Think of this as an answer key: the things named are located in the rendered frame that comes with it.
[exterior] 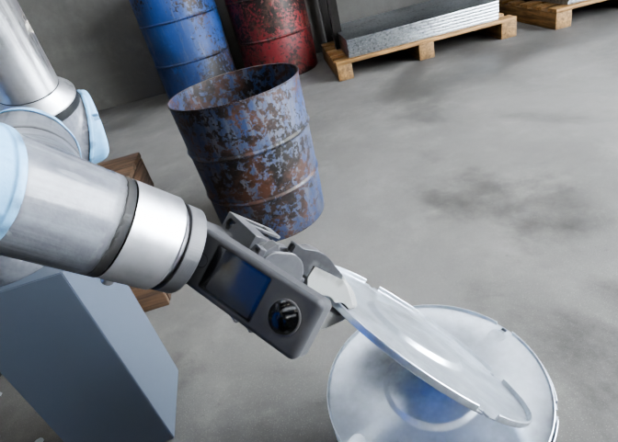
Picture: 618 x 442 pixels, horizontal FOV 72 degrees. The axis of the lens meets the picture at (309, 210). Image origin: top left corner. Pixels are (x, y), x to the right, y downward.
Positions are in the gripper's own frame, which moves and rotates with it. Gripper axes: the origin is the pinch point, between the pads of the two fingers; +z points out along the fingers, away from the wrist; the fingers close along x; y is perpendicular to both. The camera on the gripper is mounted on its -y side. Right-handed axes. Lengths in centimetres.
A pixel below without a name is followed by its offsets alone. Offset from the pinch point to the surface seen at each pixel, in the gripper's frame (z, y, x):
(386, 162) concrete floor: 87, 96, -31
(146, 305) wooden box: 19, 83, 45
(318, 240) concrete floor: 55, 73, 6
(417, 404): 19.1, -1.3, 9.0
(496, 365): 27.6, -3.6, 0.0
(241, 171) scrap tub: 26, 84, -2
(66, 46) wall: -4, 400, -9
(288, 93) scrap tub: 26, 82, -29
